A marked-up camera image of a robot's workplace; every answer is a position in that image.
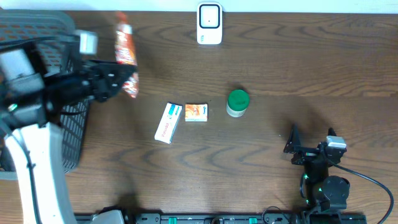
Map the red Top chocolate bar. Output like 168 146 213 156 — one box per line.
115 12 139 98

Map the green lid white bottle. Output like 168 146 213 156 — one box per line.
226 90 250 118

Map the white Panadol box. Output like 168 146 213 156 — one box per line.
154 103 183 144

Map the orange tissue pack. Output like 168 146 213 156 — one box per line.
185 103 208 122

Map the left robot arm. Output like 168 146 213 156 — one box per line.
1 39 137 223

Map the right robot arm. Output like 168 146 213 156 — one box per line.
284 125 350 223

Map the white barcode scanner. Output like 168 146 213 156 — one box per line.
197 2 223 45

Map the grey plastic basket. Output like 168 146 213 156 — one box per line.
1 10 90 173

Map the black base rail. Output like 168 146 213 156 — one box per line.
74 212 368 224

